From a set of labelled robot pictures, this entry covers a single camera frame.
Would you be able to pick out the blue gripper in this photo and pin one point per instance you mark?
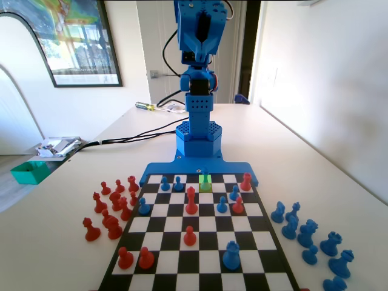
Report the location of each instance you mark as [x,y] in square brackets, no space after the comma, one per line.
[202,45]

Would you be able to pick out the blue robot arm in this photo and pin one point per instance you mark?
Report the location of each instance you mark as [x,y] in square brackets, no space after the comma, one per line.
[198,121]

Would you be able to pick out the blue chess pawn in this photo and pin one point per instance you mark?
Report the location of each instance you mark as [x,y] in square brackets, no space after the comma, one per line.
[310,256]
[222,206]
[178,185]
[164,185]
[234,194]
[143,207]

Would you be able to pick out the red chess rook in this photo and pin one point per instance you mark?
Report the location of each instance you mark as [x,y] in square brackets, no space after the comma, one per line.
[246,183]
[132,185]

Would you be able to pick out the red chess queen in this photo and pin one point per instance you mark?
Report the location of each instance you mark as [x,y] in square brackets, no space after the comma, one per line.
[191,203]

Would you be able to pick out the red chess pawn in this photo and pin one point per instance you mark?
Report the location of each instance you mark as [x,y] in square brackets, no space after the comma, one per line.
[238,206]
[146,260]
[189,238]
[119,187]
[125,260]
[133,200]
[106,217]
[91,232]
[105,189]

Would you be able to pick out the red chess bishop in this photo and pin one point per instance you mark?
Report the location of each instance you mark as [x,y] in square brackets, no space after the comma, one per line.
[98,204]
[125,212]

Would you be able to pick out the blue chess knight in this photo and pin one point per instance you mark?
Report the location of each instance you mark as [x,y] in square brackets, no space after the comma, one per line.
[290,228]
[278,213]

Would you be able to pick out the blue chess rook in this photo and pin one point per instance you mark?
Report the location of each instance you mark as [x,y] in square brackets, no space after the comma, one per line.
[231,257]
[331,245]

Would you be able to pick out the blue chess piece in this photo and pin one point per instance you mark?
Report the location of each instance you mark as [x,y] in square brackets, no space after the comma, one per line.
[335,285]

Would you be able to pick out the white door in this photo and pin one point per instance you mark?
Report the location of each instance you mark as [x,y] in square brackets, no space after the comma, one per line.
[157,45]

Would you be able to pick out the small blue printed part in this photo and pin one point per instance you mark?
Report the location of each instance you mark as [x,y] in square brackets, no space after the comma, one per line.
[242,99]

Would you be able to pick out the white paper sheets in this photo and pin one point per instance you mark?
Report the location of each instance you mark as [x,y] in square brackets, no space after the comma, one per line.
[175,107]

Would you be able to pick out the black framed poster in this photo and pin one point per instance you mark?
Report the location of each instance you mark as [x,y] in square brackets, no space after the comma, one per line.
[78,39]

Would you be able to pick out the pile of papers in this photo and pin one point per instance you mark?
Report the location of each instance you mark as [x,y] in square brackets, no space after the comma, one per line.
[59,145]

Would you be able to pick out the black and white chessboard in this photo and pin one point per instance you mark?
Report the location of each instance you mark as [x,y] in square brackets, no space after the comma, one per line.
[209,224]

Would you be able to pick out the green plastic box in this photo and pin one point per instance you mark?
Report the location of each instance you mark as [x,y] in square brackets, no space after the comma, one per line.
[28,174]

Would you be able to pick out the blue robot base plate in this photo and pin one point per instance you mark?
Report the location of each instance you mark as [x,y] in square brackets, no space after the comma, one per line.
[169,169]

